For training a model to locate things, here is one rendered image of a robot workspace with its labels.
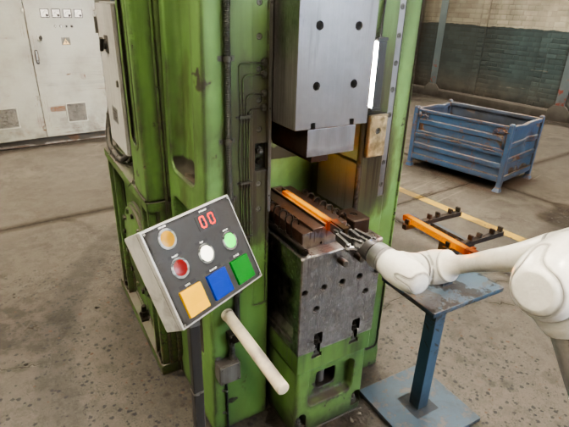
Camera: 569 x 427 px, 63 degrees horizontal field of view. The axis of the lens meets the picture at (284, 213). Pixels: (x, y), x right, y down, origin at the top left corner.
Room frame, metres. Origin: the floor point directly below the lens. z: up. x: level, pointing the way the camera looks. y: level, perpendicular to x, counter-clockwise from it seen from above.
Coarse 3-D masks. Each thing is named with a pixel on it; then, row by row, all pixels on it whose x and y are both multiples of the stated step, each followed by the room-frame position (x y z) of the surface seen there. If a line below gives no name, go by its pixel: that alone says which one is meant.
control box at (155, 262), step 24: (192, 216) 1.18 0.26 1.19; (216, 216) 1.24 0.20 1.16; (144, 240) 1.04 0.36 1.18; (192, 240) 1.14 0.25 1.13; (216, 240) 1.20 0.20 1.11; (240, 240) 1.26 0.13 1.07; (144, 264) 1.04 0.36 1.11; (168, 264) 1.05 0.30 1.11; (192, 264) 1.10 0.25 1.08; (216, 264) 1.15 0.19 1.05; (168, 288) 1.01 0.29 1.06; (240, 288) 1.16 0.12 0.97; (168, 312) 0.99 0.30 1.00
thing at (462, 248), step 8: (408, 216) 1.69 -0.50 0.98; (416, 224) 1.64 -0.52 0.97; (424, 224) 1.62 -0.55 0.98; (432, 232) 1.56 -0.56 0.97; (440, 232) 1.55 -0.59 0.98; (440, 240) 1.52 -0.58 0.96; (448, 240) 1.49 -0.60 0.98; (456, 240) 1.49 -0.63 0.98; (456, 248) 1.46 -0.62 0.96; (464, 248) 1.43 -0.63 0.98; (472, 248) 1.42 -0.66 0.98
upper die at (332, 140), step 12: (276, 132) 1.68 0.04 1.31; (288, 132) 1.61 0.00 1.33; (300, 132) 1.54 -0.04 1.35; (312, 132) 1.51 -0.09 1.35; (324, 132) 1.53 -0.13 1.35; (336, 132) 1.56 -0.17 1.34; (348, 132) 1.59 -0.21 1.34; (288, 144) 1.60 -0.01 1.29; (300, 144) 1.54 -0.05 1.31; (312, 144) 1.51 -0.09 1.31; (324, 144) 1.54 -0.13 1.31; (336, 144) 1.56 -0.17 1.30; (348, 144) 1.59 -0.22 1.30; (312, 156) 1.51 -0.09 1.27
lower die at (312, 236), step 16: (272, 192) 1.87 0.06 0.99; (272, 208) 1.72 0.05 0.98; (288, 208) 1.70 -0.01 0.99; (304, 208) 1.69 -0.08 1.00; (320, 208) 1.71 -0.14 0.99; (288, 224) 1.59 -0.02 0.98; (304, 224) 1.57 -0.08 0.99; (320, 224) 1.57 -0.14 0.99; (304, 240) 1.50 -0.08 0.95; (320, 240) 1.54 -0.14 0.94
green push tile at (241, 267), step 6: (240, 258) 1.21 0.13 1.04; (246, 258) 1.23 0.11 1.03; (234, 264) 1.18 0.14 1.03; (240, 264) 1.20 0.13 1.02; (246, 264) 1.22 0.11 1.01; (234, 270) 1.17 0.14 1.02; (240, 270) 1.19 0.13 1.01; (246, 270) 1.20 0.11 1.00; (252, 270) 1.22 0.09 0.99; (240, 276) 1.18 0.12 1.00; (246, 276) 1.19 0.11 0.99; (252, 276) 1.21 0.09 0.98; (240, 282) 1.16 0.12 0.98
